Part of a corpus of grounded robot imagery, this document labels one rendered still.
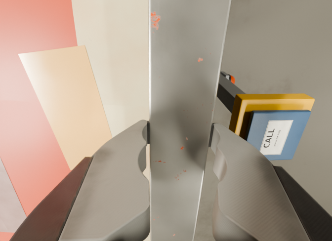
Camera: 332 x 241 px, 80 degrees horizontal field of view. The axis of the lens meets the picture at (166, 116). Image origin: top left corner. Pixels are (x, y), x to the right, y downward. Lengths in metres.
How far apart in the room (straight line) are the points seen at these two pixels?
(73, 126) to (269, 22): 1.35
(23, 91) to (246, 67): 1.34
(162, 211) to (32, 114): 0.13
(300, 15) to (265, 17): 0.22
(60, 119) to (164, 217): 0.11
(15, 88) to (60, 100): 0.03
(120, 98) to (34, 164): 0.11
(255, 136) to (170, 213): 0.24
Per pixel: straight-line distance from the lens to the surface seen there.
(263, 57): 1.46
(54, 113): 0.18
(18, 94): 0.19
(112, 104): 0.16
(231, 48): 1.36
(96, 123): 0.17
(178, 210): 0.17
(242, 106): 0.35
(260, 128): 0.36
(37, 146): 0.21
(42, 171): 0.23
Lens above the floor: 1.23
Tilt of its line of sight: 62 degrees down
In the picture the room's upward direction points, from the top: 168 degrees clockwise
